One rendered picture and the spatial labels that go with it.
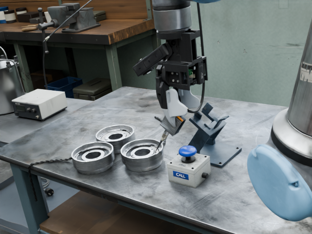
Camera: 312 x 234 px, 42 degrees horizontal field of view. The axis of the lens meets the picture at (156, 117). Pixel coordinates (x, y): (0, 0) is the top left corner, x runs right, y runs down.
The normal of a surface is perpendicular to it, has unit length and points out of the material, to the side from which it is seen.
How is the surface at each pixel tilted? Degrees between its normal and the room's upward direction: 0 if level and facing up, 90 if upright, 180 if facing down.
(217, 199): 0
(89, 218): 0
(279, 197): 97
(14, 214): 0
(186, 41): 90
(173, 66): 90
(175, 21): 90
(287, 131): 45
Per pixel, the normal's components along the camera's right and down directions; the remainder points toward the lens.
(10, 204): -0.11, -0.92
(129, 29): 0.81, 0.20
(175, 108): -0.62, 0.33
